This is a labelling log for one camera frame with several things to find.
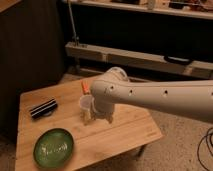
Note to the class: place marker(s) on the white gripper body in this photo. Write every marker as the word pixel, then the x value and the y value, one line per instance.
pixel 102 110

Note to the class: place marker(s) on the white ceramic cup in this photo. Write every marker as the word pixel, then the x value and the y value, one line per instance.
pixel 85 104

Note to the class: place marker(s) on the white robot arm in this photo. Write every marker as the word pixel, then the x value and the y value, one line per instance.
pixel 191 99

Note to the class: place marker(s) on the orange carrot toy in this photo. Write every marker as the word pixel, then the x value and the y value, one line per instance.
pixel 85 88

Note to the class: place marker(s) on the black striped box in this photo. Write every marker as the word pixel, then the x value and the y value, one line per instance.
pixel 44 109

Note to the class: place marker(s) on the wooden folding table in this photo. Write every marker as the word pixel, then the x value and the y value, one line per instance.
pixel 132 127

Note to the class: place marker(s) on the green glass plate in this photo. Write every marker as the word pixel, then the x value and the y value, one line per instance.
pixel 53 148

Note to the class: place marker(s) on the long grey case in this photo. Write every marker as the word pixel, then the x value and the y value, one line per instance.
pixel 198 69

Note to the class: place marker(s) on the metal stand pole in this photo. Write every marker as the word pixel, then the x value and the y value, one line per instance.
pixel 75 37

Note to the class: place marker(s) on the upper wooden shelf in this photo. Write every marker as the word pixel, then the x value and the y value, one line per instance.
pixel 150 8

